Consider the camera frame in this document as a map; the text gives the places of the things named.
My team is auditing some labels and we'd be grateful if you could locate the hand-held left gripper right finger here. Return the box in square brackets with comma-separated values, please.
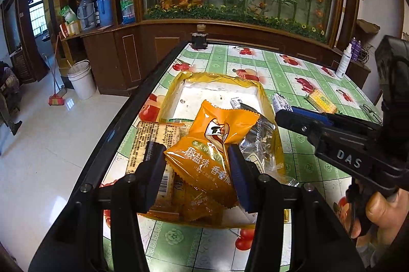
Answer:
[228, 143, 366, 272]

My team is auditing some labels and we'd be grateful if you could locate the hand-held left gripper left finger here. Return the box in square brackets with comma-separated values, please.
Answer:
[29, 141, 168, 272]

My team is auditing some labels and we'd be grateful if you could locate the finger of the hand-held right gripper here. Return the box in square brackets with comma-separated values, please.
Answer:
[292, 106, 381, 132]
[275, 110, 324, 145]

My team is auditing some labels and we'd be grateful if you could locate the white and blue snack packet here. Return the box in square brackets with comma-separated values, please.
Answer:
[271, 93, 293, 113]

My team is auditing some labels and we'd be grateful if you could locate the clear plastic snack packet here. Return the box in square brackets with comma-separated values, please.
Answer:
[240, 131, 282, 175]

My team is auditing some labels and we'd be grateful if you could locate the long orange cracker packet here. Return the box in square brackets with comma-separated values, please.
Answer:
[126, 121, 186, 215]

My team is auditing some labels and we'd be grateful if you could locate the yellow-orange snack packet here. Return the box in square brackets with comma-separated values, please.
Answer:
[174, 184, 224, 224]

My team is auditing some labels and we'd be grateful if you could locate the orange puffed snack packet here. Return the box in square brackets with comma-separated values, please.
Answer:
[164, 99, 261, 209]

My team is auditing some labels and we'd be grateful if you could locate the silver foil snack packet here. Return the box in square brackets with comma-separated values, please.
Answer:
[240, 102, 277, 140]

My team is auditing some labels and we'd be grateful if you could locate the large yellow plastic bag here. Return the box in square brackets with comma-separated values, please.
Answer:
[137, 71, 290, 224]

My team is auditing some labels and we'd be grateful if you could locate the person's right hand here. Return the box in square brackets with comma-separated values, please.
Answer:
[348, 185, 409, 240]

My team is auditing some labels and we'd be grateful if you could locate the yellow green cracker packet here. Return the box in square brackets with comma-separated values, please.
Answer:
[305, 89, 338, 114]

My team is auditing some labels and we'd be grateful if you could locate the white spray bottle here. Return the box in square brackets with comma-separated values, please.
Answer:
[335, 43, 354, 79]

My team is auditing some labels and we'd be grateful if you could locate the white plastic bucket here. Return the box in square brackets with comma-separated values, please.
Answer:
[67, 60, 97, 100]

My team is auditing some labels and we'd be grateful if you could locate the wooden cabinet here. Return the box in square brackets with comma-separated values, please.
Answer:
[61, 19, 371, 96]

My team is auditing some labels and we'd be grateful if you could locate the red broom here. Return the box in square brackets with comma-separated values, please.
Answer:
[48, 35, 67, 107]

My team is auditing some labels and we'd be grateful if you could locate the dark glass jar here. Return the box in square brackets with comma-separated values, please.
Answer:
[191, 25, 208, 50]

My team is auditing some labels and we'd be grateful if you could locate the blue and white bag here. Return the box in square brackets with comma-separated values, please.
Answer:
[120, 0, 136, 25]

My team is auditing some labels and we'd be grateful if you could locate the small beige box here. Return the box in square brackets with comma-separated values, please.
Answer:
[65, 21, 81, 36]

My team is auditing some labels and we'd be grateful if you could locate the blue thermos flask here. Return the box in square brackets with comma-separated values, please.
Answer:
[95, 0, 112, 28]

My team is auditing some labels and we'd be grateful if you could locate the grey thermos flask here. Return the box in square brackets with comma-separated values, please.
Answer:
[77, 0, 95, 30]

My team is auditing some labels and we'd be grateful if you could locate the green and white bag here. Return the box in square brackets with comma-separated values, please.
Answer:
[60, 5, 79, 25]

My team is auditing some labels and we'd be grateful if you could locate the barred window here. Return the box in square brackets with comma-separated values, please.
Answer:
[28, 0, 48, 37]

